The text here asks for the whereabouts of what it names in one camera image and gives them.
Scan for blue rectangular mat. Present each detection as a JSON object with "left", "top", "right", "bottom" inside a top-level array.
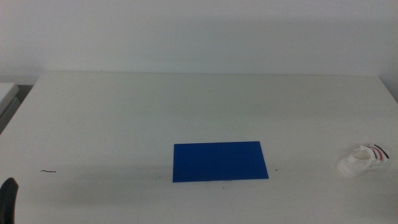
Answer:
[{"left": 172, "top": 141, "right": 269, "bottom": 184}]

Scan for white toy shoe with stripes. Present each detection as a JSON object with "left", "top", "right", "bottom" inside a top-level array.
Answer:
[{"left": 336, "top": 144, "right": 391, "bottom": 178}]

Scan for grey side table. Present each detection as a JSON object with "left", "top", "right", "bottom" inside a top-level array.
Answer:
[{"left": 0, "top": 82, "right": 21, "bottom": 133}]

